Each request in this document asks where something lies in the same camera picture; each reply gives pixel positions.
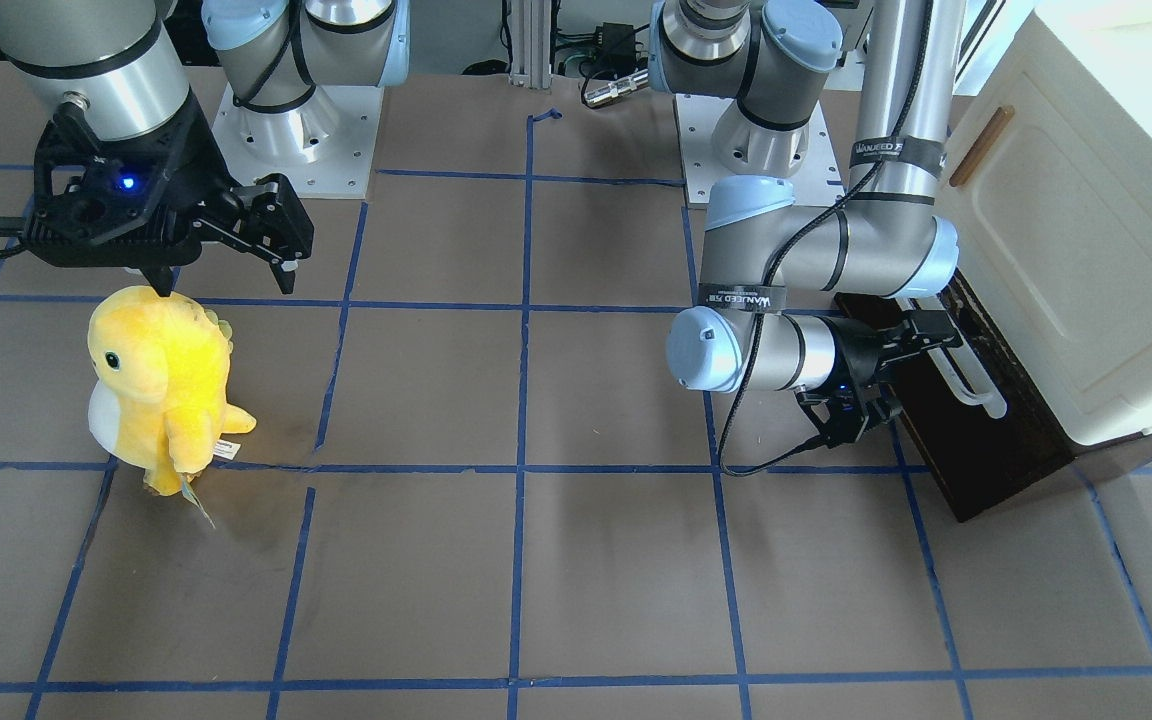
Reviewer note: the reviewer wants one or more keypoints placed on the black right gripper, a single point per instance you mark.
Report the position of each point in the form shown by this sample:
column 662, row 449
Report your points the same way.
column 202, row 163

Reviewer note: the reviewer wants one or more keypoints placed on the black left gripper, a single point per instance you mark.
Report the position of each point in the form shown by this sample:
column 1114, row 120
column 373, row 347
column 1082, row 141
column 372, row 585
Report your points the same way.
column 857, row 353

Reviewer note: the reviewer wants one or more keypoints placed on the dark brown wooden drawer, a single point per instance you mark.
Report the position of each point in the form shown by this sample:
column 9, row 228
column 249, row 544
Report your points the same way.
column 977, row 461

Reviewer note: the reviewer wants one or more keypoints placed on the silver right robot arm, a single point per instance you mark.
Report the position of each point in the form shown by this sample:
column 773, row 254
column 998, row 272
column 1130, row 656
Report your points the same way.
column 113, row 58

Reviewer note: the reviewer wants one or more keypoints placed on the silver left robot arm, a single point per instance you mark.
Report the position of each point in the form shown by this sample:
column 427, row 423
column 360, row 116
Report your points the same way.
column 880, row 237

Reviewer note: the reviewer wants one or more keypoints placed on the yellow plush toy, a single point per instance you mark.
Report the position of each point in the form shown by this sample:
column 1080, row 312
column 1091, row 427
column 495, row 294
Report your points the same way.
column 160, row 404

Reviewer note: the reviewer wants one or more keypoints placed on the cream plastic cabinet box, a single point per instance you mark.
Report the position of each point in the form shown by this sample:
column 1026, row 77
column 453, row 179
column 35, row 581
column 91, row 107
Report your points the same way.
column 1055, row 223

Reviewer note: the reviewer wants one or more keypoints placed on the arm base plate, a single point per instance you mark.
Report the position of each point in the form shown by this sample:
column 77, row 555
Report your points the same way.
column 324, row 148
column 717, row 141

